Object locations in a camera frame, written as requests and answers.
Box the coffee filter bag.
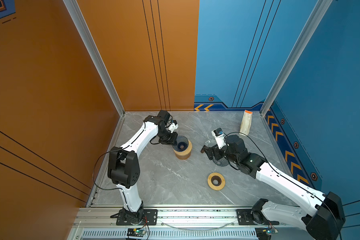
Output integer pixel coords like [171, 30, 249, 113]
[239, 110, 253, 136]

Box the wooden dripper ring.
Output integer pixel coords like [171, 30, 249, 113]
[206, 172, 226, 191]
[172, 138, 193, 157]

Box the blue glass dripper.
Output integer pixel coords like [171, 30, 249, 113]
[173, 136, 189, 152]

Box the grey glass dripper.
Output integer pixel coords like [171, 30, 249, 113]
[213, 157, 230, 167]

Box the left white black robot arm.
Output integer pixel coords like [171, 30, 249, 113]
[107, 110, 178, 225]

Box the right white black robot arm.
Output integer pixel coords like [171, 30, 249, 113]
[201, 132, 346, 240]

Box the amber glass pitcher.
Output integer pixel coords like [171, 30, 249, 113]
[175, 151, 191, 160]

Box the right circuit board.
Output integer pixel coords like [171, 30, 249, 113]
[255, 228, 279, 240]

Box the circuit board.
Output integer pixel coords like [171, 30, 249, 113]
[255, 228, 279, 240]
[127, 228, 147, 239]

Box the left circuit board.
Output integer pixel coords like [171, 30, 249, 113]
[127, 228, 147, 239]

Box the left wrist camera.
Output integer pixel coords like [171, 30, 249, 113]
[167, 120, 179, 133]

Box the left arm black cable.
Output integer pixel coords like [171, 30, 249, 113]
[92, 119, 148, 208]

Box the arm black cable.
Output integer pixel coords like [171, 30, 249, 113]
[92, 119, 148, 208]
[224, 131, 343, 238]

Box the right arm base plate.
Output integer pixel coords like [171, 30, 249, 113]
[236, 209, 280, 226]

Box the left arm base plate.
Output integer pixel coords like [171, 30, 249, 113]
[116, 209, 158, 226]

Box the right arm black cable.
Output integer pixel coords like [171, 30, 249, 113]
[224, 131, 343, 238]

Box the aluminium front rail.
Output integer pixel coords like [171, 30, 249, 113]
[66, 206, 331, 240]

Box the left aluminium corner post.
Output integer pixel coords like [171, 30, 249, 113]
[63, 0, 125, 117]

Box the aluminium corner post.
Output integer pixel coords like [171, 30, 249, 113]
[63, 0, 125, 117]
[260, 0, 333, 117]

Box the right aluminium corner post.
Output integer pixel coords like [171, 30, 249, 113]
[260, 0, 333, 117]

